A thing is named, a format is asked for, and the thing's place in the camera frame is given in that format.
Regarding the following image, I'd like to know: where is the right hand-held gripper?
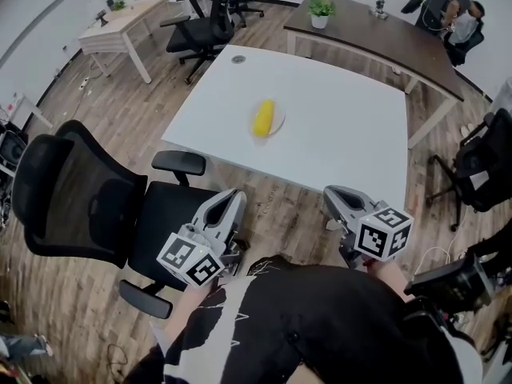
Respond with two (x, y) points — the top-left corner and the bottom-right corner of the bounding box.
(322, 185), (414, 270)

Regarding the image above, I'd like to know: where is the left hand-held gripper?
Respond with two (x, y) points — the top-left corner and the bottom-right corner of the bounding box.
(156, 188), (251, 290)

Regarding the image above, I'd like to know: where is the yellow corn cob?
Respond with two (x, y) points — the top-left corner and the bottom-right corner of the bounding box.
(252, 99), (277, 138)

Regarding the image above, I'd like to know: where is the white round plate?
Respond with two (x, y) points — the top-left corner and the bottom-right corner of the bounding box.
(250, 101), (286, 138)

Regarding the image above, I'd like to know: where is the person's left forearm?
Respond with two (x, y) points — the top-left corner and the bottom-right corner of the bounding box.
(166, 282), (219, 338)

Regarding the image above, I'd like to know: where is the person's right forearm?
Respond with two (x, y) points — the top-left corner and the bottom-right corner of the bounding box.
(364, 258), (406, 298)

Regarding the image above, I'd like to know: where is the person's black white shirt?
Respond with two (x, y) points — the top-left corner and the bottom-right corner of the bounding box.
(123, 254), (486, 384)

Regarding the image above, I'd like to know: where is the black electronic box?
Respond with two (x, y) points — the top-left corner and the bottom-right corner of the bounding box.
(402, 253), (495, 320)

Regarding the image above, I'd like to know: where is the large black mesh office chair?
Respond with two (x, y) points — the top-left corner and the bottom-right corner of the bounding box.
(10, 119), (250, 320)

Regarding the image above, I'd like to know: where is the dark wooden desk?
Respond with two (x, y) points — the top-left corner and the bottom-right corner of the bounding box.
(282, 0), (466, 150)

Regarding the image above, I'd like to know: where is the green plant in white pot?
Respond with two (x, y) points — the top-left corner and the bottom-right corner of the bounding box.
(306, 0), (337, 30)

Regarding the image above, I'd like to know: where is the light wooden desk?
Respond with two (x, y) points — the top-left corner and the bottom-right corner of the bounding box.
(77, 0), (191, 86)

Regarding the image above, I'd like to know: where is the white cabinet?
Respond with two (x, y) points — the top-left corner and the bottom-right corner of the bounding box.
(0, 91), (54, 132)

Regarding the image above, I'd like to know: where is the white cable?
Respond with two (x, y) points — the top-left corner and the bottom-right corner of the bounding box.
(414, 214), (465, 276)

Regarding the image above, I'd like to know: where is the black floor cable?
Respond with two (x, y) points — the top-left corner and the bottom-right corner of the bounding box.
(106, 342), (130, 378)

